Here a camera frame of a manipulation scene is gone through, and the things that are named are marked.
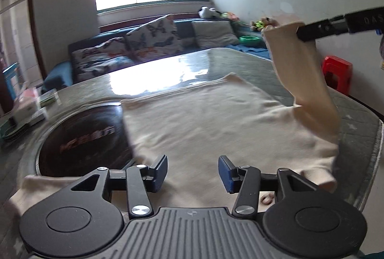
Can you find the cream sweatshirt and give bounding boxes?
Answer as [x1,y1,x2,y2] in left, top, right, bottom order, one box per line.
[5,13,341,217]

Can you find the black round induction cooktop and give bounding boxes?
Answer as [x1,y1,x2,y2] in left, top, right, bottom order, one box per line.
[36,102,134,178]

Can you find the red plastic stool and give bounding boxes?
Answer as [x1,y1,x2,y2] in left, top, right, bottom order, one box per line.
[322,55,353,96]

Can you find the colourful plush toys pile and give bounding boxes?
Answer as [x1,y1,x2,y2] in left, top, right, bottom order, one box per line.
[250,17,279,32]

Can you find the white box on table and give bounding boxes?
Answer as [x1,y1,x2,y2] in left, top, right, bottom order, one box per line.
[12,107,48,127]

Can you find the green booklet on table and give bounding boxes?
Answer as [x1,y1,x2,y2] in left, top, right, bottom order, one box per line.
[39,89,60,108]

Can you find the green bowl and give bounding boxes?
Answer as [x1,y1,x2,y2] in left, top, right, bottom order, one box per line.
[239,36,264,48]

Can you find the left butterfly pillow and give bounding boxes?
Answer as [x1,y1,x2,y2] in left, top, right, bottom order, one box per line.
[72,37,135,82]

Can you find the butterfly pillow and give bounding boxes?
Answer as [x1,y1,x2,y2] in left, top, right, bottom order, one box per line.
[126,14,183,62]
[72,37,135,82]

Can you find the blue corner sofa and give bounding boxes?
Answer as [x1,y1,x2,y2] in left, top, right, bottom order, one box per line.
[42,14,271,93]

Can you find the pink tissue box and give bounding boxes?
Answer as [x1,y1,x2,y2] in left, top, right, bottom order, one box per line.
[12,87,40,117]

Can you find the right butterfly pillow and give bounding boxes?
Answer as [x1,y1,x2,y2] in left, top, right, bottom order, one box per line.
[126,14,183,62]

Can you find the grey cushion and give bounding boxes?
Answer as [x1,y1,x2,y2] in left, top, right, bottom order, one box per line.
[192,21,240,49]

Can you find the blue white cabinet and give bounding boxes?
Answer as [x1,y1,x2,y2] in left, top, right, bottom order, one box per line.
[3,62,24,100]

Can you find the panda plush toy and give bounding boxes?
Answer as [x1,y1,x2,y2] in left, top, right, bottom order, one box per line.
[198,6,221,19]

